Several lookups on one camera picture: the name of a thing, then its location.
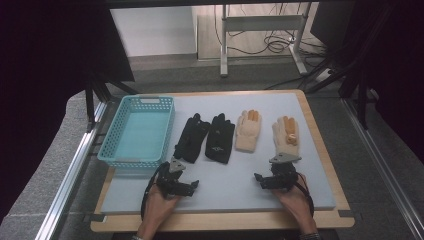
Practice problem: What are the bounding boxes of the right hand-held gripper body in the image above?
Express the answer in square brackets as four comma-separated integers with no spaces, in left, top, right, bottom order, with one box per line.
[266,151,303,193]

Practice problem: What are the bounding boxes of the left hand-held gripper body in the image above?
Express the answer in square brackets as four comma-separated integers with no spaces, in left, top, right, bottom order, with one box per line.
[155,158,188,198]

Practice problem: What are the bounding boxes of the beige glove with orange patch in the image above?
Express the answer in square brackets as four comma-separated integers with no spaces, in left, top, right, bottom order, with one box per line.
[271,115,301,158]

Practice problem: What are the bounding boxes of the plain black glove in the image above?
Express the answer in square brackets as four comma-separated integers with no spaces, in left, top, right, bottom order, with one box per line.
[173,112,211,164]

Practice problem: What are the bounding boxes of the beige knit glove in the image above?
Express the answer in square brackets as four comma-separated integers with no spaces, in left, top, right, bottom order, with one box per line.
[234,109,263,154]

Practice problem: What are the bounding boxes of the turquoise plastic basket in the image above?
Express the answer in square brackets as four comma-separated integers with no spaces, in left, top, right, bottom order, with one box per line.
[97,95,176,169]

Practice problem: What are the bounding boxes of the black glove with cuff logo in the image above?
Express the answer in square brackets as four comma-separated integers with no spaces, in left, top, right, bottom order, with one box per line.
[204,112,236,165]

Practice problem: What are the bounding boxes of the person's left hand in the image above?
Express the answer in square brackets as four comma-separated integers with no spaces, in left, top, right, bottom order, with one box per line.
[142,183,183,232]

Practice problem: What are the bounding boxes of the person's right hand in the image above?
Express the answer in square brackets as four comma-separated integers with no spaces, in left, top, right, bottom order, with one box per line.
[270,184,316,232]

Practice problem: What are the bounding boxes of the white power strip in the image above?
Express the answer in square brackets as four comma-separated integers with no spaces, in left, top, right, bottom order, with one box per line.
[314,67,333,83]

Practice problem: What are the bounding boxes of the black tripod stand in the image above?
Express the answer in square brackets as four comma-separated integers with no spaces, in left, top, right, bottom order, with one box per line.
[84,68,139,132]

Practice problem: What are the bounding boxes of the white panel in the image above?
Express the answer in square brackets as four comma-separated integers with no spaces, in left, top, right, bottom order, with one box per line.
[109,5,198,58]

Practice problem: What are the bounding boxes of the dark curtain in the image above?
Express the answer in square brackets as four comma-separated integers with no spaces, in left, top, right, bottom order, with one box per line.
[309,0,424,166]
[0,0,136,218]

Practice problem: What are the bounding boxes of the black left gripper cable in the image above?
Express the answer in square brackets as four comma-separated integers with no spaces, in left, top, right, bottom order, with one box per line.
[140,162,170,222]

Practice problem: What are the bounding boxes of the aluminium rail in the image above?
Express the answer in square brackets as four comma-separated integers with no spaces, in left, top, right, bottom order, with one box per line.
[341,97,424,240]
[34,100,108,240]

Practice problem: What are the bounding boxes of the black floor cables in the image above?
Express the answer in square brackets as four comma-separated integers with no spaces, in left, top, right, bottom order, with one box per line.
[213,3,329,58]

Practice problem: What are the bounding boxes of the white metal stand frame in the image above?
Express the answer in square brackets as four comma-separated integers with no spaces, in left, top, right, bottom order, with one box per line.
[219,3,310,78]

